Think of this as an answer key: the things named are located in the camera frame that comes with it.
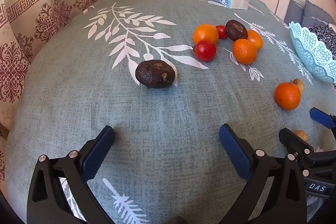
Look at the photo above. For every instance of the beige patterned curtain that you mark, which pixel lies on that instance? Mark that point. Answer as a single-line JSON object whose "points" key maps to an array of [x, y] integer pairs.
{"points": [[39, 16]]}

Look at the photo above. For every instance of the light blue lattice basket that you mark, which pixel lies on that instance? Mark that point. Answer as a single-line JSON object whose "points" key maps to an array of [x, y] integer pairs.
{"points": [[312, 56]]}

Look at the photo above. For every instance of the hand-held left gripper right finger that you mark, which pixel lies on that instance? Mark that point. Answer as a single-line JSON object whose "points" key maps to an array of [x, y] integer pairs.
{"points": [[236, 153]]}

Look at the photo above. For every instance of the leopard print cloth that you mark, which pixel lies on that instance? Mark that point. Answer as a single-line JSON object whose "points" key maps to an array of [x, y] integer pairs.
{"points": [[326, 35]]}

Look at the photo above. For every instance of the small red tomato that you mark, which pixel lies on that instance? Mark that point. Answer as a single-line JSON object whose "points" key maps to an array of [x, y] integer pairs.
{"points": [[222, 32]]}

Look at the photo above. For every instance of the teal leaf print tablecloth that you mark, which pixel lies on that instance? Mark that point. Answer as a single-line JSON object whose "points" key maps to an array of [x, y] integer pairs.
{"points": [[78, 108]]}

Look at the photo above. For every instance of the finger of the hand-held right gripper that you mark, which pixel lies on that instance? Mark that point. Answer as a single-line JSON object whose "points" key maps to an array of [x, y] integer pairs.
{"points": [[294, 141], [321, 117]]}

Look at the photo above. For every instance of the large orange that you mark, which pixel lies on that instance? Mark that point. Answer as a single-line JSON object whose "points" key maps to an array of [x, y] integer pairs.
{"points": [[205, 33]]}

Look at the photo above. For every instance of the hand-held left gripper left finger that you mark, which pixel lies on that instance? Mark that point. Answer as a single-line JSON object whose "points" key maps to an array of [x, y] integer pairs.
{"points": [[98, 153]]}

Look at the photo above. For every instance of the large red tomato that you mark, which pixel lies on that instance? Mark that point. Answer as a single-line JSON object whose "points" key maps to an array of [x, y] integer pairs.
{"points": [[205, 50]]}

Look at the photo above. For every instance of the dark brown avocado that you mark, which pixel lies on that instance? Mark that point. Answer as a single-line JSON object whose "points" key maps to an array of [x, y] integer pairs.
{"points": [[236, 29], [155, 74]]}

